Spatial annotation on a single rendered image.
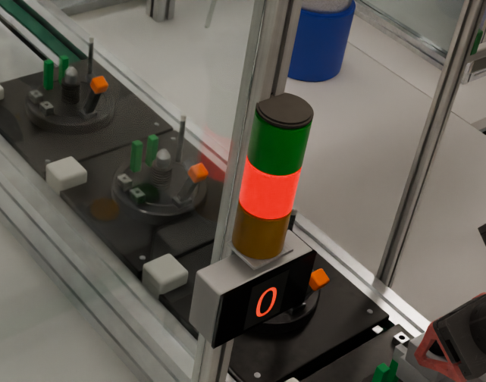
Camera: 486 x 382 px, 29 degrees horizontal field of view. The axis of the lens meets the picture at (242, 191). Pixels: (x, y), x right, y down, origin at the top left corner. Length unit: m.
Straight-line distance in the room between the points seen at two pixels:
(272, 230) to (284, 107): 0.12
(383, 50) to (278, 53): 1.30
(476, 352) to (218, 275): 0.27
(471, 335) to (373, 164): 0.79
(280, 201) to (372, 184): 0.86
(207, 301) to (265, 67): 0.24
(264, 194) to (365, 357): 0.44
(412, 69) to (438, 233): 0.53
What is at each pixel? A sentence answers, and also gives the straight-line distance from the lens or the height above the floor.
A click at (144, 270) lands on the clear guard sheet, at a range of 0.87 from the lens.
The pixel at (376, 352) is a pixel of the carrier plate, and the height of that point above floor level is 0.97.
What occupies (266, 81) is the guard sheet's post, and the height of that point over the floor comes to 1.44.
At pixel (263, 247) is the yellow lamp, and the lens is 0.88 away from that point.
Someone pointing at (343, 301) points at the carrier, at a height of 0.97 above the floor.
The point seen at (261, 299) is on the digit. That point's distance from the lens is 0.92.
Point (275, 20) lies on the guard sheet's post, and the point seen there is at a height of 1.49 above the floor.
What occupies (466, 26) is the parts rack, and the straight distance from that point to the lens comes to 1.16.
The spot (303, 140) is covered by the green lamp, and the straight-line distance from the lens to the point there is 0.81.
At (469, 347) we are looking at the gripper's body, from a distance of 0.99.
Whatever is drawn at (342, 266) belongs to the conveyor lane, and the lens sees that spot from 1.36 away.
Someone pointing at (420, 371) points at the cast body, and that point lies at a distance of 1.08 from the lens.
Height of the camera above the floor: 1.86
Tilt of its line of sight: 38 degrees down
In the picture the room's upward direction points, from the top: 10 degrees clockwise
